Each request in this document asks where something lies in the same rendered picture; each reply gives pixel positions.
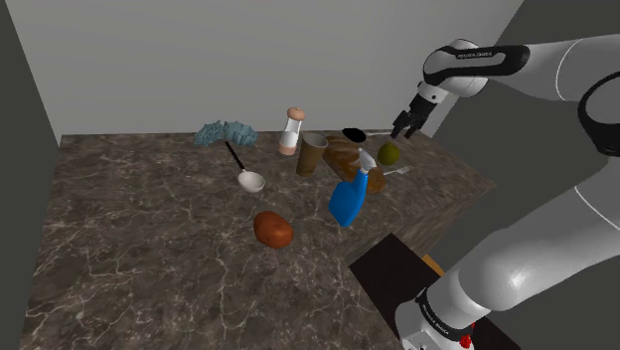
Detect white ladle with black handle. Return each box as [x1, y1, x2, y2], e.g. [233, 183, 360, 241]
[224, 140, 266, 194]

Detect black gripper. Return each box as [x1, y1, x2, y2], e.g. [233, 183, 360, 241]
[389, 92, 435, 141]

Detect brown potato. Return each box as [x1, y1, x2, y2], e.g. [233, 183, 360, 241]
[252, 210, 295, 251]

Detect dark robot stand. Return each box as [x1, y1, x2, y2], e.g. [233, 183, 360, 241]
[348, 232, 523, 350]

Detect blue spray bottle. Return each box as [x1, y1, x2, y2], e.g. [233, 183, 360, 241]
[327, 148, 378, 229]

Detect green pear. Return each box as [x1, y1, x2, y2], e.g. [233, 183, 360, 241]
[377, 141, 401, 167]

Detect blue textured scrubber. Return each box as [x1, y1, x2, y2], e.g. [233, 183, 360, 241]
[194, 119, 227, 148]

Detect black spoon with pale handle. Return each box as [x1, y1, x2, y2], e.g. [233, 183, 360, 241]
[341, 127, 394, 144]

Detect white and peach pepper mill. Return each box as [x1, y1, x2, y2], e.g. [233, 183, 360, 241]
[277, 106, 307, 157]

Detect blue crumpled cloth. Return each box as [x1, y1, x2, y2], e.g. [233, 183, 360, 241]
[223, 120, 260, 148]

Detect brown bread loaf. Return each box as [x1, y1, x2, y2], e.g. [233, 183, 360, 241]
[321, 135, 388, 196]

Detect brown cup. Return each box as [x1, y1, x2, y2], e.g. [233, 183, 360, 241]
[295, 132, 330, 179]

